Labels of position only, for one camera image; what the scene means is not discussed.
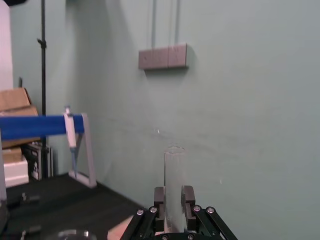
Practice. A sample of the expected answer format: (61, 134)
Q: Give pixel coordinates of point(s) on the small black clip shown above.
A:
(31, 197)

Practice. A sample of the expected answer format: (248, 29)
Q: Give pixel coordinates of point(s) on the white box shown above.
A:
(15, 170)

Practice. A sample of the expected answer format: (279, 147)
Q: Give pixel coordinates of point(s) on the pale grey cylinder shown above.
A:
(2, 170)

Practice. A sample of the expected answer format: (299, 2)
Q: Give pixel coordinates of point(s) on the brown cardboard box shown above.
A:
(15, 100)

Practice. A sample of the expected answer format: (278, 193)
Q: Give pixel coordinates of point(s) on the clear glass beaker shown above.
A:
(75, 234)

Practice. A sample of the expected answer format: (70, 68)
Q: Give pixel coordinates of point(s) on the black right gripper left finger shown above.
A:
(160, 215)

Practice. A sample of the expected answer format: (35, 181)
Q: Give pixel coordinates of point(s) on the blue and white pipette stand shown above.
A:
(37, 125)

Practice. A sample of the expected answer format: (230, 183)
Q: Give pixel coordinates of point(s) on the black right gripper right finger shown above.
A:
(190, 215)

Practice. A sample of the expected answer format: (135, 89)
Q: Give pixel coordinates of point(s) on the grey wall socket panel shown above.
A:
(162, 56)

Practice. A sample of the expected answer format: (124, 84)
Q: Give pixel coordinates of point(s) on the clear glass test tube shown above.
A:
(174, 170)

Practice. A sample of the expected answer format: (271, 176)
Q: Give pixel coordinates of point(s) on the black flat cases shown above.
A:
(41, 160)

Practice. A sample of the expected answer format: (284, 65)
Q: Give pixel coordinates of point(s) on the black table cloth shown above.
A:
(70, 205)

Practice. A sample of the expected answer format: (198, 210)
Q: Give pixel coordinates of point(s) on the pale wall conduit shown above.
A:
(177, 22)
(154, 22)

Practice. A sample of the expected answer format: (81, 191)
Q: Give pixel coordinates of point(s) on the white pipette with blue tip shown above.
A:
(71, 135)

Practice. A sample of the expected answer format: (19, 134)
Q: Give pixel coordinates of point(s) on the black tripod pole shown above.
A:
(43, 75)

